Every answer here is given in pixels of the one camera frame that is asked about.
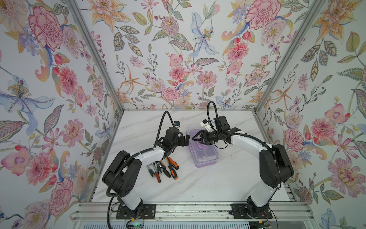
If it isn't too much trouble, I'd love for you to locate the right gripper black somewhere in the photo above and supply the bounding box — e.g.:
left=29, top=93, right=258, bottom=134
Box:
left=192, top=131, right=222, bottom=146

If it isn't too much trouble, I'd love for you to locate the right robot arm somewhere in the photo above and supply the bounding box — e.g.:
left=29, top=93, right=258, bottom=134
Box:
left=192, top=115, right=294, bottom=218

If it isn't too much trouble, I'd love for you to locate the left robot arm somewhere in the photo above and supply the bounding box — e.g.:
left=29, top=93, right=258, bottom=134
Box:
left=102, top=127, right=190, bottom=211

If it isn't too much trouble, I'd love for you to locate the purple plastic tool box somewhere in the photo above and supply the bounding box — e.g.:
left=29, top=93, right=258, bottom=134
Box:
left=189, top=140, right=219, bottom=168

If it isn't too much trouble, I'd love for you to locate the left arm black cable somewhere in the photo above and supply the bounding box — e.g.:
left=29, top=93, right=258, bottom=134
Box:
left=106, top=111, right=175, bottom=229

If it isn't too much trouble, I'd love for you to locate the aluminium mounting rail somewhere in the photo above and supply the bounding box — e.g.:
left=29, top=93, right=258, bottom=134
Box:
left=71, top=201, right=314, bottom=223

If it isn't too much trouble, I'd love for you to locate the red handled ratchet wrench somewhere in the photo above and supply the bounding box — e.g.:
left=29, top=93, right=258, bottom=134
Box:
left=152, top=163, right=161, bottom=183

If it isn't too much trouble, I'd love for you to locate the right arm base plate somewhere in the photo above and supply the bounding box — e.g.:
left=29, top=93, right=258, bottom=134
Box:
left=229, top=203, right=273, bottom=220

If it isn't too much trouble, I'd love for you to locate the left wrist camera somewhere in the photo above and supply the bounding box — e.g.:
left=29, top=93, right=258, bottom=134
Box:
left=173, top=120, right=181, bottom=128

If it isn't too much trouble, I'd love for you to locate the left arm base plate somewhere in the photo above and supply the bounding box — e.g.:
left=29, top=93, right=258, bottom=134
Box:
left=116, top=204, right=156, bottom=220

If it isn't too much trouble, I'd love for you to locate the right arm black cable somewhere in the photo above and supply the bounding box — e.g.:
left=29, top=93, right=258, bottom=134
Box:
left=206, top=100, right=281, bottom=184

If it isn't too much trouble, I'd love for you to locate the green ratchet wrench with socket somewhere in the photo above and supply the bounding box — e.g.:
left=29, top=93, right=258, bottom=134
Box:
left=154, top=162, right=162, bottom=175

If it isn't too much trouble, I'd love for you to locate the orange black short screwdriver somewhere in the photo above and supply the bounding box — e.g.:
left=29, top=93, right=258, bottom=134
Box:
left=168, top=157, right=180, bottom=170

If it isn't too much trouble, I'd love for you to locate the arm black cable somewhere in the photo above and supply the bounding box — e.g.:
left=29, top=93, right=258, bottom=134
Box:
left=106, top=111, right=175, bottom=229
left=206, top=100, right=281, bottom=184

